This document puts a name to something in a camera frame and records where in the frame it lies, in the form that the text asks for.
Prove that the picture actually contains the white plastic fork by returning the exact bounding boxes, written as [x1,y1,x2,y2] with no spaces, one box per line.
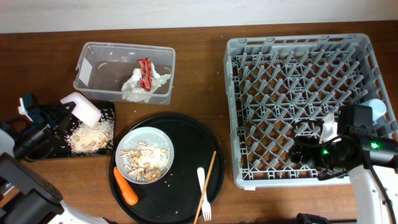
[197,167,211,222]

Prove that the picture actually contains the round black serving tray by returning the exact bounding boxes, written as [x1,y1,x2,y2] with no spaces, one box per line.
[109,114,225,223]

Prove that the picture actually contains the grey round plate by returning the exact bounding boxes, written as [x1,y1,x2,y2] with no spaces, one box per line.
[115,127,174,184]

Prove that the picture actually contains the grey plastic dishwasher rack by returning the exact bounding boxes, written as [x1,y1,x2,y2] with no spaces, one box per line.
[223,34,397,190]

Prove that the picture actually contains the rice and mushroom leftovers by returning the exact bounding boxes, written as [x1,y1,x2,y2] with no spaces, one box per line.
[66,120,114,154]

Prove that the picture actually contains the white plastic cup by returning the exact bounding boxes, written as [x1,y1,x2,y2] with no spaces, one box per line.
[320,113,338,143]

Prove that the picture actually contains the pink bowl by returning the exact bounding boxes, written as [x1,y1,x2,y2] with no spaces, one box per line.
[60,92,101,128]

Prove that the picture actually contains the red snack wrapper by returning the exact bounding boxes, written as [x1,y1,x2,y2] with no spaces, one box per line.
[137,57,152,91]

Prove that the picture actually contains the clear plastic waste bin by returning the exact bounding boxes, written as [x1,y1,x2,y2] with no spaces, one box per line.
[73,42,176,105]

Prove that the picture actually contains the wooden chopstick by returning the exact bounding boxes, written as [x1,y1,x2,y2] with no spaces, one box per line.
[193,151,216,224]

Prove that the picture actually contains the black rectangular tray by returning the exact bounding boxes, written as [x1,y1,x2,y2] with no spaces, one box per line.
[25,101,116,162]

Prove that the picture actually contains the orange carrot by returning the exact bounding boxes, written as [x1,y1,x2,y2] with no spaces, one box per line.
[113,167,139,206]

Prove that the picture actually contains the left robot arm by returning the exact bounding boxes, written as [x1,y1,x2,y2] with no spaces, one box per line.
[1,92,109,223]

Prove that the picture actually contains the large white napkin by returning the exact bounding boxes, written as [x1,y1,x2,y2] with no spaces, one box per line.
[121,63,171,103]

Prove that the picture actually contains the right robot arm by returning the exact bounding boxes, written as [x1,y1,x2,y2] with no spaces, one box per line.
[288,105,397,223]

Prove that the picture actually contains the light blue cup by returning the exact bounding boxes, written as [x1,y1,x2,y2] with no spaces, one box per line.
[361,98,387,122]

